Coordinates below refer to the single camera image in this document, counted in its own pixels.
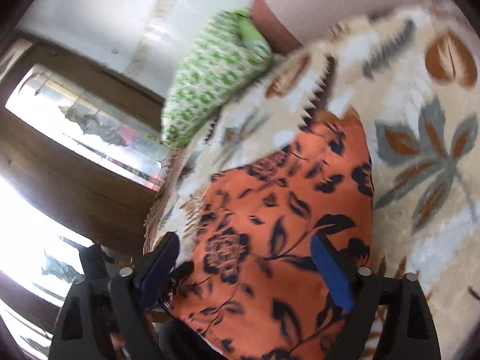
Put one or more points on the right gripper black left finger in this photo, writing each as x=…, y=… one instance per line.
x=81, y=330

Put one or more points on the beige leaf print bedsheet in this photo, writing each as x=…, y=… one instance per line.
x=413, y=79

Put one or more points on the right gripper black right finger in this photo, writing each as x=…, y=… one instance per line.
x=408, y=331

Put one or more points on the wooden framed window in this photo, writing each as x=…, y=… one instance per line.
x=86, y=198

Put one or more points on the green white patterned pillow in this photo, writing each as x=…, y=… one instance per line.
x=227, y=54

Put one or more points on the orange black floral garment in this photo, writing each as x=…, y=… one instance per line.
x=255, y=292

